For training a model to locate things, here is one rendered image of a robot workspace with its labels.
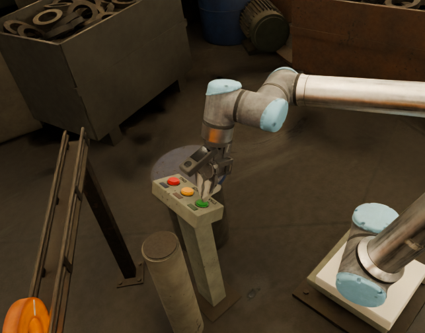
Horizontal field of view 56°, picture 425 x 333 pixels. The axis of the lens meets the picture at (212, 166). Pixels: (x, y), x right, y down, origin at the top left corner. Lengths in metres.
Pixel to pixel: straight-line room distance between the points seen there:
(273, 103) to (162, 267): 0.60
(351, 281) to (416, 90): 0.57
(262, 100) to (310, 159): 1.29
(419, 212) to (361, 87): 0.34
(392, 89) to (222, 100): 0.42
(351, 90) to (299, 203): 1.05
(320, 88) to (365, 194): 1.09
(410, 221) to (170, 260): 0.68
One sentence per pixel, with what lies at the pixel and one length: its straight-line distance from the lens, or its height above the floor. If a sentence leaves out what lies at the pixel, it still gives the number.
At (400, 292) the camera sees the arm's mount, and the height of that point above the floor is 0.17.
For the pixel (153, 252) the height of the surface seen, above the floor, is 0.52.
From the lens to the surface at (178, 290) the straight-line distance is 1.39.
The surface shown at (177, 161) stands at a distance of 1.71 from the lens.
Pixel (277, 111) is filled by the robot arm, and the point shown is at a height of 0.91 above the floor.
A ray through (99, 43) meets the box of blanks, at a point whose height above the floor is 0.64.
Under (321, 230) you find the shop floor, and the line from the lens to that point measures 1.95.
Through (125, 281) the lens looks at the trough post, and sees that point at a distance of 1.89.
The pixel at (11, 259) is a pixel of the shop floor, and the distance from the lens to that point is 2.27.
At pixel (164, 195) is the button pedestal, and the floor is 0.60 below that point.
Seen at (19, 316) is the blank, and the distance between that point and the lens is 0.96.
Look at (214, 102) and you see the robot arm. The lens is 1.08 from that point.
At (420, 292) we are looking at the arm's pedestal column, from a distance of 1.80.
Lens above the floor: 1.48
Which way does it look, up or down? 40 degrees down
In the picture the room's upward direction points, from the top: 10 degrees counter-clockwise
